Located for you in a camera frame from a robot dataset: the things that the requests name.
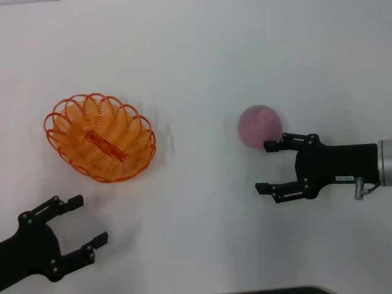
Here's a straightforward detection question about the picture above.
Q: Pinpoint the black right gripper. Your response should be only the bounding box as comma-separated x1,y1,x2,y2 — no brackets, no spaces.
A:
255,132,380,205

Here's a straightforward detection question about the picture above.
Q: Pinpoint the black rounded robot base part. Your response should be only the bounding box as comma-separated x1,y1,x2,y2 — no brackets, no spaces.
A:
241,286,333,294

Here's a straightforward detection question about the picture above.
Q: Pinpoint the orange woven plastic basket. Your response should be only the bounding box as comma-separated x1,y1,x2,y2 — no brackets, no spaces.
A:
43,92,156,184

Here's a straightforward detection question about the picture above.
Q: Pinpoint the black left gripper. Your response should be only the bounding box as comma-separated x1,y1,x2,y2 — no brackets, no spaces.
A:
0,194,109,290

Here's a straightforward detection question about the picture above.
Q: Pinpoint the pink peach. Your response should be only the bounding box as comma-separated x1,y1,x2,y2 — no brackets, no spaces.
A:
238,104,283,150

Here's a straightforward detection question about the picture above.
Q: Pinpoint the silver metal cable connector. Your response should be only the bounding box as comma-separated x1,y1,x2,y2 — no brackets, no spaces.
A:
354,176,380,200

